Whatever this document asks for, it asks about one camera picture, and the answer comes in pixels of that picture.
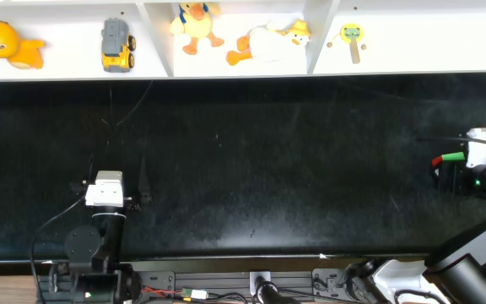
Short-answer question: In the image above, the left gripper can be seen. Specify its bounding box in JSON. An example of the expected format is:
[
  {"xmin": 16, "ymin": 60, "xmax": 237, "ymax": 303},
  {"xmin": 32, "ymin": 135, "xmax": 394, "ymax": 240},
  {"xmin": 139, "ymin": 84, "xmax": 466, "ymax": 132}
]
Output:
[{"xmin": 68, "ymin": 152, "xmax": 153, "ymax": 213}]

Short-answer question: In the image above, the grey and yellow toy truck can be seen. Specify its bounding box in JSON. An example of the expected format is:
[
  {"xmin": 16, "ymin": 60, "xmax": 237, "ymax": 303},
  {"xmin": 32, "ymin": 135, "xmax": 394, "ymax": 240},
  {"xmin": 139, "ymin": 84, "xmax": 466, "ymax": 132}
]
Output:
[{"xmin": 100, "ymin": 17, "xmax": 138, "ymax": 73}]

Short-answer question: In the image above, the orange dinosaur toy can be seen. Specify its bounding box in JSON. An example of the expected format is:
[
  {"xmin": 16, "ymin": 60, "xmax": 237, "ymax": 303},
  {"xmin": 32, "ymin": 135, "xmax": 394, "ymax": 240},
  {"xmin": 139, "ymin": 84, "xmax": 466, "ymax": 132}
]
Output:
[{"xmin": 0, "ymin": 19, "xmax": 46, "ymax": 71}]

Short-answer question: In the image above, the yellow rattle drum toy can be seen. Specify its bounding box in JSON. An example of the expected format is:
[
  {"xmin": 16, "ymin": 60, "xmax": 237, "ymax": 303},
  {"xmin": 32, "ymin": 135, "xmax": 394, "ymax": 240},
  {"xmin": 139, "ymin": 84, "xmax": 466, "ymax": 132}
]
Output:
[{"xmin": 326, "ymin": 22, "xmax": 368, "ymax": 66}]

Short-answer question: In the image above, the many-coloured puzzle cube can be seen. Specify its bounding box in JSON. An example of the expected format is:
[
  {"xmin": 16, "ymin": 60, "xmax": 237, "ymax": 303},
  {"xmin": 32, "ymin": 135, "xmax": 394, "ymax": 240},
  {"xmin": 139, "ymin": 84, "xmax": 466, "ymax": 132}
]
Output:
[{"xmin": 431, "ymin": 151, "xmax": 467, "ymax": 171}]

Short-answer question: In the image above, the yellow plush duck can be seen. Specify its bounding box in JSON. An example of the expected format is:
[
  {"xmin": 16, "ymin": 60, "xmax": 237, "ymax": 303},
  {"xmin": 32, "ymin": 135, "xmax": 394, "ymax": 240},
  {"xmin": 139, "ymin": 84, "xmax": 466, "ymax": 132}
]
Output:
[{"xmin": 169, "ymin": 2, "xmax": 226, "ymax": 57}]

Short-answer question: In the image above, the white plush duck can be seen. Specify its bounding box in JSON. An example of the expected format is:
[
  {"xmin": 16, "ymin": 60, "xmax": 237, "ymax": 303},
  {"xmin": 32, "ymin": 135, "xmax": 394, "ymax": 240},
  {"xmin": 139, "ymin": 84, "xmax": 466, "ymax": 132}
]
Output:
[{"xmin": 225, "ymin": 19, "xmax": 312, "ymax": 68}]

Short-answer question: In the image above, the white shelf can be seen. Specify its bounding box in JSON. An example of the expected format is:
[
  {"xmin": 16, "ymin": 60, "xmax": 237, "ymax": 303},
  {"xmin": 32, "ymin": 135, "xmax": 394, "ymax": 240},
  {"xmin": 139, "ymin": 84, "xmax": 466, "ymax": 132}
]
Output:
[{"xmin": 0, "ymin": 0, "xmax": 486, "ymax": 83}]

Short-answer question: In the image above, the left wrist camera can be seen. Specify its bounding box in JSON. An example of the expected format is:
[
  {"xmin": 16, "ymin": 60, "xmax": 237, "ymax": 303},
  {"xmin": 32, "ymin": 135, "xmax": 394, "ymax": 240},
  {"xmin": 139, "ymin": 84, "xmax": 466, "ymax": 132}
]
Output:
[{"xmin": 84, "ymin": 170, "xmax": 126, "ymax": 209}]

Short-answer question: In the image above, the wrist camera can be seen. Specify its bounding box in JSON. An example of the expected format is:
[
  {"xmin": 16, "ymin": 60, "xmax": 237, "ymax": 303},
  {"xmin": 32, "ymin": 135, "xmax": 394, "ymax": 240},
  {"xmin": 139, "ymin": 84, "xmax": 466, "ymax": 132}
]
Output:
[
  {"xmin": 84, "ymin": 170, "xmax": 126, "ymax": 209},
  {"xmin": 465, "ymin": 127, "xmax": 486, "ymax": 170}
]

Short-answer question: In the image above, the black cable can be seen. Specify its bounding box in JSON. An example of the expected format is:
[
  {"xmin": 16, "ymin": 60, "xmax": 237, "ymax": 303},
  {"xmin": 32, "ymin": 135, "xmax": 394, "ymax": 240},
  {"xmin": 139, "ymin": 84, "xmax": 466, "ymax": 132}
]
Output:
[
  {"xmin": 415, "ymin": 135, "xmax": 486, "ymax": 155},
  {"xmin": 29, "ymin": 193, "xmax": 89, "ymax": 304}
]

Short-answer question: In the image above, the mounting rail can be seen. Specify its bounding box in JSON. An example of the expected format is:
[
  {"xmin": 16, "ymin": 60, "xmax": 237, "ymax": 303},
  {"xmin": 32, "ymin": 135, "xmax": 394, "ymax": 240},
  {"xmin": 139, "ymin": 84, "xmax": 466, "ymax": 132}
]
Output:
[{"xmin": 35, "ymin": 260, "xmax": 379, "ymax": 304}]

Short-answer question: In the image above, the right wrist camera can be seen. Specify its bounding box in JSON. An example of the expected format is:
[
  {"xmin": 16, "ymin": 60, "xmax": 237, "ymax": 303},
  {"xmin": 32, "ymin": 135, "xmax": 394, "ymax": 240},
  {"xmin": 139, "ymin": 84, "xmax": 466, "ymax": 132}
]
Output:
[{"xmin": 465, "ymin": 127, "xmax": 486, "ymax": 170}]

